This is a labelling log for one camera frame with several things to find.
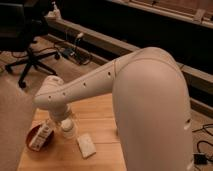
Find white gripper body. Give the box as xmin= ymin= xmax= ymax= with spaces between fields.
xmin=49 ymin=106 xmax=72 ymax=123

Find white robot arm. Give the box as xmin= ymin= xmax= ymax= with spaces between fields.
xmin=34 ymin=47 xmax=194 ymax=171

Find red bowl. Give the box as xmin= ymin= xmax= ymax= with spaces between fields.
xmin=25 ymin=124 xmax=54 ymax=152

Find white labelled tube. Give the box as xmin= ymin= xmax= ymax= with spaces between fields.
xmin=29 ymin=120 xmax=54 ymax=151

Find black office chair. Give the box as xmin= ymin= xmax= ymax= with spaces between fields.
xmin=0 ymin=0 xmax=60 ymax=88

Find white spray bottle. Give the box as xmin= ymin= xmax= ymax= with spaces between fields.
xmin=47 ymin=1 xmax=61 ymax=20

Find power strip with cables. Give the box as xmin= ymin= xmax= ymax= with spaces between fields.
xmin=53 ymin=32 xmax=93 ymax=66

